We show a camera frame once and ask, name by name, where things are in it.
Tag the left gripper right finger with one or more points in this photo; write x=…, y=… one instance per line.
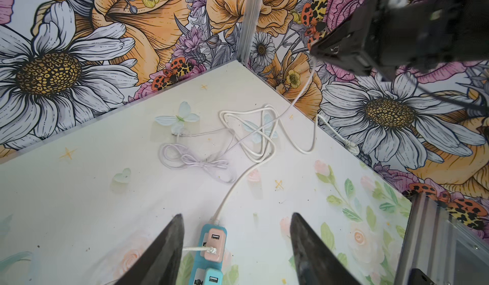
x=314, y=261

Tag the teal plug adapter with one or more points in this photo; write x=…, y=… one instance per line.
x=209, y=276

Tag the pink usb charger block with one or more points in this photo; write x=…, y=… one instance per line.
x=215, y=241

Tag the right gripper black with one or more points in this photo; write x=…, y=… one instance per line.
x=379, y=37

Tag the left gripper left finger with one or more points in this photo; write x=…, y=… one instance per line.
x=160, y=263

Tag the teal power strip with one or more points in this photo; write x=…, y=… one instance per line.
x=199, y=261

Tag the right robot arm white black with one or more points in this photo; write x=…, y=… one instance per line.
x=457, y=31

